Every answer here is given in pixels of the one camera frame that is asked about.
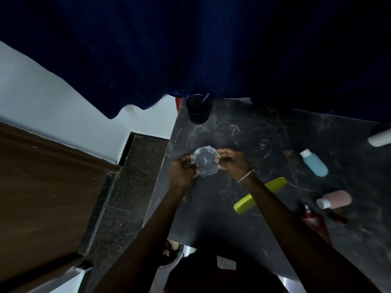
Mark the person's right thumb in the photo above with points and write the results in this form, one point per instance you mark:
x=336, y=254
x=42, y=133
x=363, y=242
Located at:
x=223, y=165

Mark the purple pen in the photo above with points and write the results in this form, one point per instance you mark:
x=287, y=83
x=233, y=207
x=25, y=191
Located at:
x=202, y=102

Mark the person's dark clothing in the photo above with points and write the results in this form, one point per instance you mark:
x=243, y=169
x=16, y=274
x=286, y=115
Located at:
x=226, y=274

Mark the person's right hand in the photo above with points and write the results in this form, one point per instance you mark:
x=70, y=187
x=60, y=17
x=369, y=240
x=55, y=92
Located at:
x=235, y=164

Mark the black pen holder cup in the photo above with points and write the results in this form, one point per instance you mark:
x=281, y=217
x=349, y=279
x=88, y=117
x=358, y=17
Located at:
x=199, y=109

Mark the yellow-green comb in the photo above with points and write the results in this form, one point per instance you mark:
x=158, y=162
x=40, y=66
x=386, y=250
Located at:
x=259, y=195

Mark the person's left fingers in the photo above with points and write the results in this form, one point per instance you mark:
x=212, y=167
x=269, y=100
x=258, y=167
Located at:
x=189, y=163

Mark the person's foot in sandal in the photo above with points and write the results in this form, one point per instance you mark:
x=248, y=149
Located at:
x=170, y=248

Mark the person's left forearm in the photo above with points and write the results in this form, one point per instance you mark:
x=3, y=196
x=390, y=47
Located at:
x=143, y=241

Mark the dark red spray bottle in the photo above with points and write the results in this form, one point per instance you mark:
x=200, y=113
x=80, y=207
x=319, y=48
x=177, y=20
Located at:
x=314, y=222

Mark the clear plastic round container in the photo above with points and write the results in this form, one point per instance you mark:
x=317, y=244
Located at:
x=205, y=160

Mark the pink travel bottle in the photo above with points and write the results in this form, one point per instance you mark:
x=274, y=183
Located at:
x=335, y=199

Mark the blue travel bottle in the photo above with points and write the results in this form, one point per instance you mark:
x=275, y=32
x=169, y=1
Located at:
x=314, y=163

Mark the red object behind cup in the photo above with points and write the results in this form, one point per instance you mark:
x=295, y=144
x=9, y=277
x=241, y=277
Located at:
x=178, y=104

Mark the white bottle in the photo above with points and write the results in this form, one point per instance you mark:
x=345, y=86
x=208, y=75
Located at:
x=380, y=138

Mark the person's left hand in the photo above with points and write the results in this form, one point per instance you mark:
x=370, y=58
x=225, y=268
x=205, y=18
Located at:
x=180, y=175

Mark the brown wooden door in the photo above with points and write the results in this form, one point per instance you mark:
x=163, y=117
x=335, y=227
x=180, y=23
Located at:
x=45, y=204

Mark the dark blue curtain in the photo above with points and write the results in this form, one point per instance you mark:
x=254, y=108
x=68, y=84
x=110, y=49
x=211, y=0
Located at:
x=195, y=48

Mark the person's right forearm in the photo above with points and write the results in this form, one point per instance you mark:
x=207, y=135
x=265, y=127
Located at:
x=299, y=238

